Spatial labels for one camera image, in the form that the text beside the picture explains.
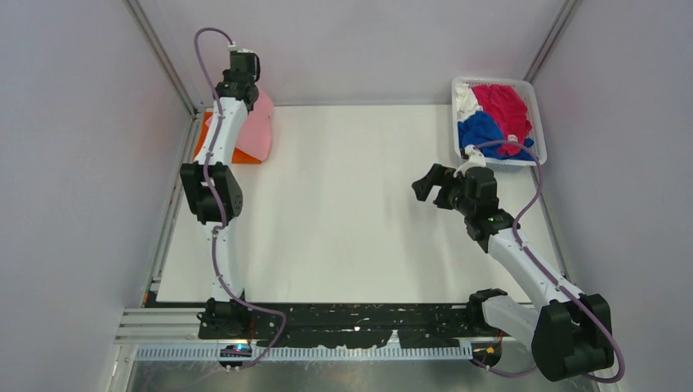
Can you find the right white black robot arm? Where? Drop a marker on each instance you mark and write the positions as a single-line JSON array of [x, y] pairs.
[[567, 332]]

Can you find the white slotted cable duct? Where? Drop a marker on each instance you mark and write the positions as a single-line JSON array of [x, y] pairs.
[[243, 353]]

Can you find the folded orange t shirt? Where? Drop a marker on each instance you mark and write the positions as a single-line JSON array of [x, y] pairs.
[[239, 156]]

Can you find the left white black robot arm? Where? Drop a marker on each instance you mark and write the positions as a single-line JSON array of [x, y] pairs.
[[214, 195]]

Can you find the aluminium frame rail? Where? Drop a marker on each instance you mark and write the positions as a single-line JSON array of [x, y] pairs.
[[150, 20]]

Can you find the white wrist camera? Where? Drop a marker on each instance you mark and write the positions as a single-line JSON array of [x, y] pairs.
[[472, 158], [233, 48]]

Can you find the white plastic basket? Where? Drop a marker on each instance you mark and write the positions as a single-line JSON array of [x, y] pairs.
[[526, 91]]

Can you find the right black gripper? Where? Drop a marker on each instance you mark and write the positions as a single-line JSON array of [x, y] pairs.
[[439, 175]]

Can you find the blue t shirt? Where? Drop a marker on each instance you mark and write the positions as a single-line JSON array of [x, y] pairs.
[[480, 128]]

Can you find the white t shirt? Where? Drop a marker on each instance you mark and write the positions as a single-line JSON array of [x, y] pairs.
[[466, 102]]

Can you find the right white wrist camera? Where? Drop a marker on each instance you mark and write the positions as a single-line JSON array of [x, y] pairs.
[[472, 158]]

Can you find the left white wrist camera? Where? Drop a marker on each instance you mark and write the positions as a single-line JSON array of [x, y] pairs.
[[233, 48]]

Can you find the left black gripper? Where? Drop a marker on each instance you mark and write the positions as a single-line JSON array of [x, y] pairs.
[[225, 75]]

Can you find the pink t shirt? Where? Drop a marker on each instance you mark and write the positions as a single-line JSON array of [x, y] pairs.
[[255, 135]]

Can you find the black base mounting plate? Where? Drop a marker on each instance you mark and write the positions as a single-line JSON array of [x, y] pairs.
[[350, 325]]

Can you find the magenta t shirt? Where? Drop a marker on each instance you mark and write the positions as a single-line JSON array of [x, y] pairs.
[[503, 104]]

